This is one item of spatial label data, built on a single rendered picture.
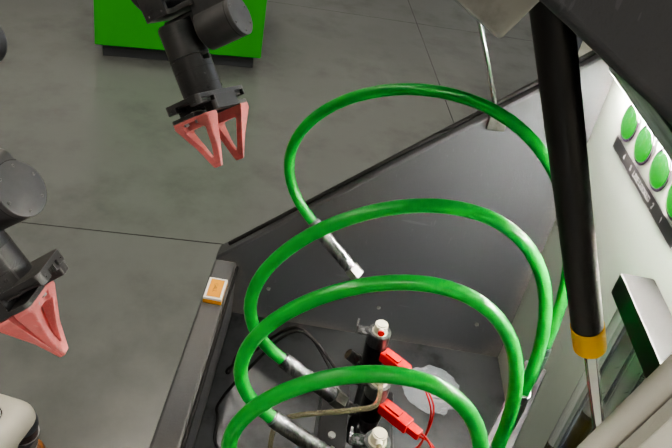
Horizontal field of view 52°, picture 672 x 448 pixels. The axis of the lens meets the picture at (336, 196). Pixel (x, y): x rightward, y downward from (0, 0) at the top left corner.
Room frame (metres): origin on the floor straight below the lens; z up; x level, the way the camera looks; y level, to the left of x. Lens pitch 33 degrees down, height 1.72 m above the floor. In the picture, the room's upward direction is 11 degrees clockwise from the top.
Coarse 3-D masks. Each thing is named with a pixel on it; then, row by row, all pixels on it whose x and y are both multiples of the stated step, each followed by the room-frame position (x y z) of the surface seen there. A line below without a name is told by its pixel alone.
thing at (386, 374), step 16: (336, 368) 0.38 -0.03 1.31; (352, 368) 0.38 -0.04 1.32; (368, 368) 0.38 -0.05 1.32; (384, 368) 0.38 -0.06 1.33; (400, 368) 0.38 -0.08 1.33; (288, 384) 0.38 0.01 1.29; (304, 384) 0.37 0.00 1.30; (320, 384) 0.37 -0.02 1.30; (336, 384) 0.37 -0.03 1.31; (400, 384) 0.38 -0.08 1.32; (416, 384) 0.38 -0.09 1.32; (432, 384) 0.38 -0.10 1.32; (448, 384) 0.38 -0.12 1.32; (256, 400) 0.38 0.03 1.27; (272, 400) 0.37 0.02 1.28; (448, 400) 0.38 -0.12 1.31; (464, 400) 0.38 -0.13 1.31; (240, 416) 0.37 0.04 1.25; (256, 416) 0.37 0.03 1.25; (464, 416) 0.38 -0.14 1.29; (480, 416) 0.39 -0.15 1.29; (224, 432) 0.38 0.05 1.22; (240, 432) 0.37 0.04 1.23; (480, 432) 0.38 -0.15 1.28
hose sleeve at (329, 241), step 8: (312, 224) 0.73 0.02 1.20; (320, 240) 0.73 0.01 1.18; (328, 240) 0.73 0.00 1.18; (336, 240) 0.73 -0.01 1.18; (328, 248) 0.72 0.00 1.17; (336, 248) 0.72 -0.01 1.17; (336, 256) 0.72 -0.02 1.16; (344, 256) 0.72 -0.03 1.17; (344, 264) 0.71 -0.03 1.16; (352, 264) 0.72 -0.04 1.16
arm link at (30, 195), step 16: (0, 160) 0.52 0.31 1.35; (16, 160) 0.53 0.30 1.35; (0, 176) 0.51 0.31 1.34; (16, 176) 0.52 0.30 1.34; (32, 176) 0.53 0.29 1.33; (0, 192) 0.49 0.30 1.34; (16, 192) 0.51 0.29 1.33; (32, 192) 0.52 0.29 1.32; (0, 208) 0.49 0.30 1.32; (16, 208) 0.50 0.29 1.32; (32, 208) 0.51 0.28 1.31; (0, 224) 0.50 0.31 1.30
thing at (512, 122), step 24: (360, 96) 0.72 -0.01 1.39; (384, 96) 0.72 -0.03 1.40; (432, 96) 0.70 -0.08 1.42; (456, 96) 0.69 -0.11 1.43; (312, 120) 0.74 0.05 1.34; (504, 120) 0.67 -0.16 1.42; (288, 144) 0.75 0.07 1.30; (528, 144) 0.66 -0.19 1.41; (288, 168) 0.75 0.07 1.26; (312, 216) 0.74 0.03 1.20; (552, 312) 0.63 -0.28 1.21; (552, 336) 0.62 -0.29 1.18
